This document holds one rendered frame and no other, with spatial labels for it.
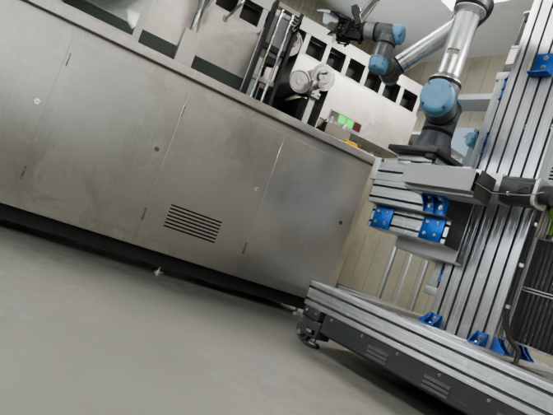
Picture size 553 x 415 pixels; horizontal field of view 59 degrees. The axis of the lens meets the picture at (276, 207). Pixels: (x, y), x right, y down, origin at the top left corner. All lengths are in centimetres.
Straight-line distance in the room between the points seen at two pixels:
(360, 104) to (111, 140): 172
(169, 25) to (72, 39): 82
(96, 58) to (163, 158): 48
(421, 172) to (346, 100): 162
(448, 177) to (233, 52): 170
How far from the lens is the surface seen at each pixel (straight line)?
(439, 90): 181
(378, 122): 335
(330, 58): 331
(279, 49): 257
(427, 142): 189
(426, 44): 209
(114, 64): 221
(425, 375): 154
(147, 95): 220
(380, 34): 201
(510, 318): 183
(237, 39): 299
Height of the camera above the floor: 33
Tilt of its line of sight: 3 degrees up
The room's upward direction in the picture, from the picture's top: 20 degrees clockwise
